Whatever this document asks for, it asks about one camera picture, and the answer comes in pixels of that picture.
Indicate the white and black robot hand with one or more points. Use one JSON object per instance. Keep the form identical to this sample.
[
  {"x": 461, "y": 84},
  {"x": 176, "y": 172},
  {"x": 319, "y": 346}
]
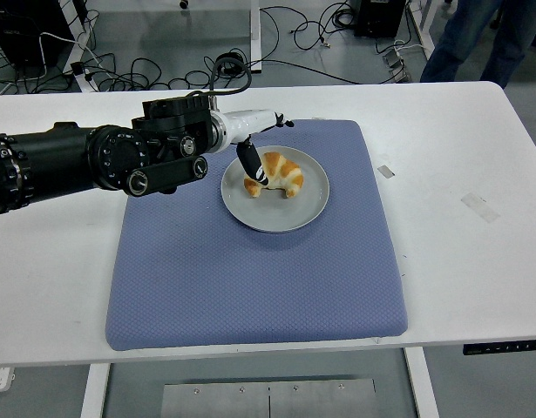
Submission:
[{"x": 250, "y": 124}]

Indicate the golden croissant bread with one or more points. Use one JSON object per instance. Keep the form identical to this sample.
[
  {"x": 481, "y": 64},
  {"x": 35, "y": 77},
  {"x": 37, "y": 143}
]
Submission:
[{"x": 289, "y": 174}]

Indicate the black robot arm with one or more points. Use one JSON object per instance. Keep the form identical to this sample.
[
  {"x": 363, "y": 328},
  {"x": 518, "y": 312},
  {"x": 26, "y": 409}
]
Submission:
[{"x": 67, "y": 161}]

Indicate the white desk leg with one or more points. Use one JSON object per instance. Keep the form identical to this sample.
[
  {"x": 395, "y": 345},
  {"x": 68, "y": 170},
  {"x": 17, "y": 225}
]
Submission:
[
  {"x": 256, "y": 35},
  {"x": 420, "y": 22},
  {"x": 73, "y": 22}
]

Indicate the round grey plate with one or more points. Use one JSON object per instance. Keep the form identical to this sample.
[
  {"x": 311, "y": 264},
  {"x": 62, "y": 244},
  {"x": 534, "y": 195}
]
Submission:
[{"x": 276, "y": 213}]

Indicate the small black round object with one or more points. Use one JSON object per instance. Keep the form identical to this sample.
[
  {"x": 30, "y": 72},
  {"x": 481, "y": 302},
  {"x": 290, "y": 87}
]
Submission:
[{"x": 184, "y": 3}]

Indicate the small grey tape piece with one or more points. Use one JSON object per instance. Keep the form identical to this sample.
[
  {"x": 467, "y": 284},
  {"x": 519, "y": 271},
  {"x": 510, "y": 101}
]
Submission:
[{"x": 386, "y": 171}]

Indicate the grey metal foot pedal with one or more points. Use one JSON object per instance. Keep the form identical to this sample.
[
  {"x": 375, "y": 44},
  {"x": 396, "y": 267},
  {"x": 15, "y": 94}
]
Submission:
[{"x": 394, "y": 60}]

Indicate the blue quilted mat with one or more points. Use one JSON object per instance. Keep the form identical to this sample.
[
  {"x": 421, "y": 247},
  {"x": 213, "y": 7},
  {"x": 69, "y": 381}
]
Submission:
[{"x": 250, "y": 283}]

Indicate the black equipment box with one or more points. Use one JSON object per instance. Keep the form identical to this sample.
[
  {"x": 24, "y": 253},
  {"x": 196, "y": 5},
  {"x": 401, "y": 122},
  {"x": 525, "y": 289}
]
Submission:
[{"x": 376, "y": 17}]

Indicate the person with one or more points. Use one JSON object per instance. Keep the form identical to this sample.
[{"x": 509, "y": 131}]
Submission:
[{"x": 463, "y": 39}]

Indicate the translucent tape piece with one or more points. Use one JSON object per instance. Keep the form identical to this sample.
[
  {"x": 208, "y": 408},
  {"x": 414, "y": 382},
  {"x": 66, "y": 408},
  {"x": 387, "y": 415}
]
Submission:
[{"x": 481, "y": 208}]

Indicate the black computer case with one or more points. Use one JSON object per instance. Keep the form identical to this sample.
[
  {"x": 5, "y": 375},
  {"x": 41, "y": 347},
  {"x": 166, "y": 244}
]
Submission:
[{"x": 19, "y": 35}]

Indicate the grey metal plate with screws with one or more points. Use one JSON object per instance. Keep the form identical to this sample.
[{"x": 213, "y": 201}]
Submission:
[{"x": 267, "y": 400}]

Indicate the white table leg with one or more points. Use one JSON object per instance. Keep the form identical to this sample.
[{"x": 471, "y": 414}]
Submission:
[
  {"x": 95, "y": 392},
  {"x": 422, "y": 387}
]

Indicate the black table control panel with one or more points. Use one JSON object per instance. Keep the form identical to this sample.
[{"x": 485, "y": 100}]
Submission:
[{"x": 503, "y": 348}]

